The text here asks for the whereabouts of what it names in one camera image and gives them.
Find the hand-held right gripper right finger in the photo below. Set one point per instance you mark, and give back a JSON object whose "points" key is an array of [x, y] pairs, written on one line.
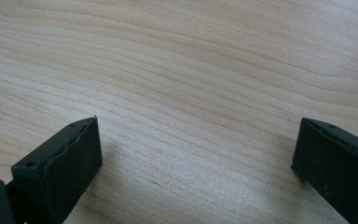
{"points": [[338, 168]]}

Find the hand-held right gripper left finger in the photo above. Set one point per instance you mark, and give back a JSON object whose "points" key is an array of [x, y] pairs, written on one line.
{"points": [[59, 168]]}

